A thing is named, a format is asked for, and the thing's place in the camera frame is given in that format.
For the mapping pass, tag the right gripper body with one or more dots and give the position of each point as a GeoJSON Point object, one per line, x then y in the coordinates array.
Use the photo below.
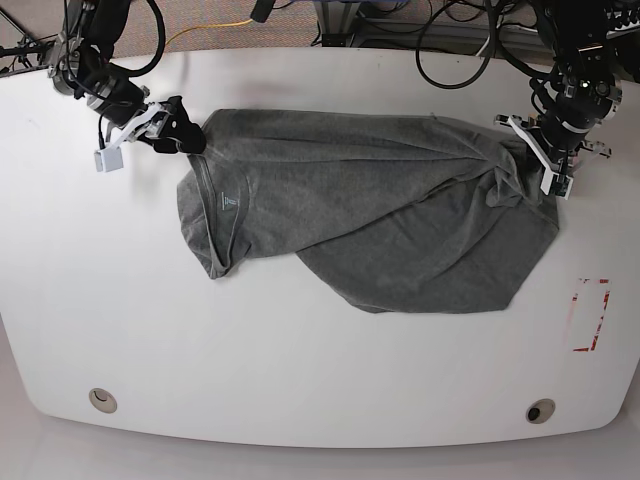
{"type": "Point", "coordinates": [123, 105]}

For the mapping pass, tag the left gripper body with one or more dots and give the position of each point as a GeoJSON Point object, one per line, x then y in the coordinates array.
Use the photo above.
{"type": "Point", "coordinates": [563, 136]}

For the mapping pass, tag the grey T-shirt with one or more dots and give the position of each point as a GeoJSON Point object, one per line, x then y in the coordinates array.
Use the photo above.
{"type": "Point", "coordinates": [394, 213]}

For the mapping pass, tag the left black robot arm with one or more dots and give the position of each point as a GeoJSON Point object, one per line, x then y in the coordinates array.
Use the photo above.
{"type": "Point", "coordinates": [580, 90]}

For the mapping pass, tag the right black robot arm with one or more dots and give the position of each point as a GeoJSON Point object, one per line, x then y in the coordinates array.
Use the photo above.
{"type": "Point", "coordinates": [81, 66]}

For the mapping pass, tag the black tripod stand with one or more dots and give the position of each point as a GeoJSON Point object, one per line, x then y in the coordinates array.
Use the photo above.
{"type": "Point", "coordinates": [29, 22]}

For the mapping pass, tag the white power strip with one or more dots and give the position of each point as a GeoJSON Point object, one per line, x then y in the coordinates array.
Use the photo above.
{"type": "Point", "coordinates": [622, 21]}

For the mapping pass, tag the red tape rectangle marking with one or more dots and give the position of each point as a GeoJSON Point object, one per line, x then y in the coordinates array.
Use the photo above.
{"type": "Point", "coordinates": [588, 308]}

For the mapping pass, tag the aluminium frame stand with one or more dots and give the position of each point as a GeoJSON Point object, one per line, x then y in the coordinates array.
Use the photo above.
{"type": "Point", "coordinates": [354, 24]}

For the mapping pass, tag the left table cable grommet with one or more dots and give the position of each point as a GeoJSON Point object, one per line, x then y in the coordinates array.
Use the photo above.
{"type": "Point", "coordinates": [103, 401]}

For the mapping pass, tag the table cable grommet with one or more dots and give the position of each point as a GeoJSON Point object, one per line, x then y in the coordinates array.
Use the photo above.
{"type": "Point", "coordinates": [103, 401]}
{"type": "Point", "coordinates": [540, 411]}

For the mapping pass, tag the right table cable grommet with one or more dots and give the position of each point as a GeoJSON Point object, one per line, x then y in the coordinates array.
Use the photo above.
{"type": "Point", "coordinates": [540, 411]}

